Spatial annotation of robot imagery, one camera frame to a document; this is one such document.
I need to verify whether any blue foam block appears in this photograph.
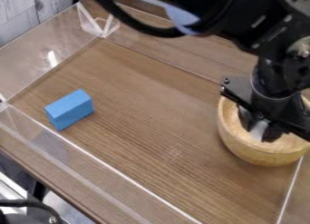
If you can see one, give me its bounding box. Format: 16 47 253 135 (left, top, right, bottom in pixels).
45 89 95 131

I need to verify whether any brown wooden bowl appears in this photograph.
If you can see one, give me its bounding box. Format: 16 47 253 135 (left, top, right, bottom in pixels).
217 97 310 167

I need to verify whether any clear acrylic tray wall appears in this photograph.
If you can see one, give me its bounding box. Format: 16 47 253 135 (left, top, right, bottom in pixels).
0 0 310 224

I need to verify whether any black cable loop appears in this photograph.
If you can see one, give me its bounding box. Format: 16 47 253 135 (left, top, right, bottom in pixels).
0 199 62 224

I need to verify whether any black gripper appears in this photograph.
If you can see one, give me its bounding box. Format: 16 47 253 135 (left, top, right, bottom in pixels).
221 76 310 142

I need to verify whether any green white dry-erase marker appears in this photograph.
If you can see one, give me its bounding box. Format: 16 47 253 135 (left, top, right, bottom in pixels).
250 120 269 141

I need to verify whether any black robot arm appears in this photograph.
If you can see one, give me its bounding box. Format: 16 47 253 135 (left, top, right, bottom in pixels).
96 0 310 142

